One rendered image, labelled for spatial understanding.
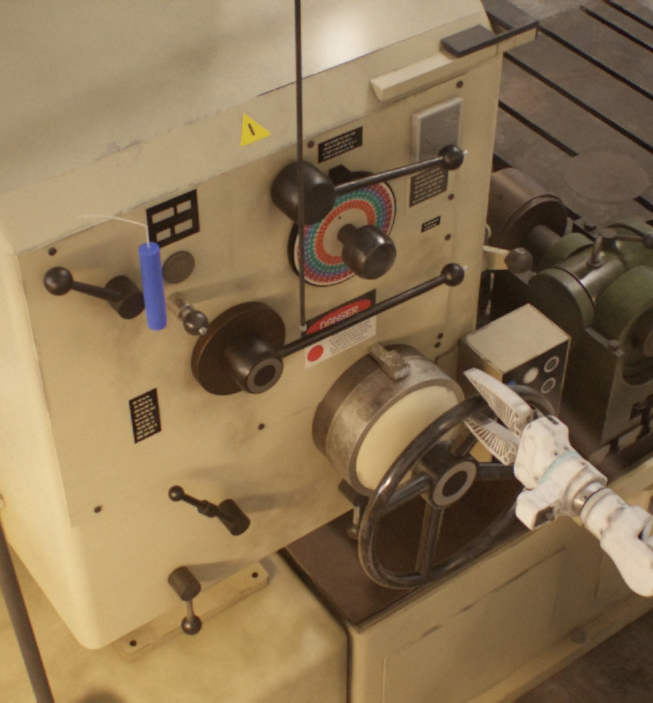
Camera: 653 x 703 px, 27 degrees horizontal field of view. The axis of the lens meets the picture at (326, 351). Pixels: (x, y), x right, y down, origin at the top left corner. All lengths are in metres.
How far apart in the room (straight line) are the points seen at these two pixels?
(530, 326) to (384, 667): 0.94
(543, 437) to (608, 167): 1.46
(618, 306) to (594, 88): 1.16
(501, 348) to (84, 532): 0.73
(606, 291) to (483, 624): 0.94
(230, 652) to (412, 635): 0.41
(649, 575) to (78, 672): 1.32
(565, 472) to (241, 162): 0.58
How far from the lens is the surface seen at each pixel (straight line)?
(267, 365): 1.85
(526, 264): 2.17
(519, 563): 3.01
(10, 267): 1.65
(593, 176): 3.19
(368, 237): 1.83
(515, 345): 2.23
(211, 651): 2.72
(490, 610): 3.05
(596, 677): 3.46
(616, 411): 2.51
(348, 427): 2.06
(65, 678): 2.73
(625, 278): 2.45
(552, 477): 1.82
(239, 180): 1.74
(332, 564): 2.82
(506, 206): 2.59
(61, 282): 1.62
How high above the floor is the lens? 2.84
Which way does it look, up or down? 43 degrees down
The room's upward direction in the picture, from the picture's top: straight up
